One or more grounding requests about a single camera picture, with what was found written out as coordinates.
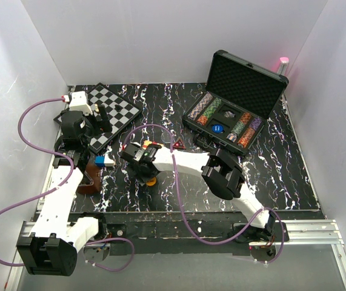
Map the yellow big blind button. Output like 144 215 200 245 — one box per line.
146 178 157 187

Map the blue small blind button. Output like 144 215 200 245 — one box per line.
211 124 224 133

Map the black poker chip case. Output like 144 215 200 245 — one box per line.
182 50 288 156

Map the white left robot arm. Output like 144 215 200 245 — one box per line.
16 110 108 276

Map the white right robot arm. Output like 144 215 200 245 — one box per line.
120 142 276 241

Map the black silver chess board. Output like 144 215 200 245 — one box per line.
87 83 142 154

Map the red yellow card deck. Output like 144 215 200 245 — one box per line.
143 141 156 148

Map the blue white flat card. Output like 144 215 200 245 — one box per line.
95 155 115 167

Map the red black triangle all-in button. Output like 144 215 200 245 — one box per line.
173 138 186 150

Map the orange chip stack left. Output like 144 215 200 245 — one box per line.
196 115 209 126

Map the blue beige chip stack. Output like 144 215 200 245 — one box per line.
188 93 213 120

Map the blue grey chip stack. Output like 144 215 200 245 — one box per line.
227 132 238 142

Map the green grey chip stack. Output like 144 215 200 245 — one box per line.
231 120 245 136

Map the orange black chip stack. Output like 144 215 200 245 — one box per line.
238 127 255 148

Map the orange chip stack right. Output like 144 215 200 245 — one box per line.
239 112 252 124

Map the purple chip stack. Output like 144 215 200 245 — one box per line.
249 118 262 130

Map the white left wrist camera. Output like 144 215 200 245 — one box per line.
68 91 92 116

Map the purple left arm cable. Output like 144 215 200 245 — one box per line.
0 96 136 272

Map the pink capped metal post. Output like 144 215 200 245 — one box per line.
277 57 290 76

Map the aluminium front rail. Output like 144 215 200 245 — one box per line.
16 220 346 290

